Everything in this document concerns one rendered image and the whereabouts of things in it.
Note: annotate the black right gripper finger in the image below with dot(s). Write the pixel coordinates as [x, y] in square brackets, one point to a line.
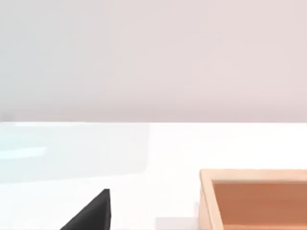
[96, 213]

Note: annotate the shallow salmon-coloured box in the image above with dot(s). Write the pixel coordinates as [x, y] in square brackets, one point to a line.
[259, 203]

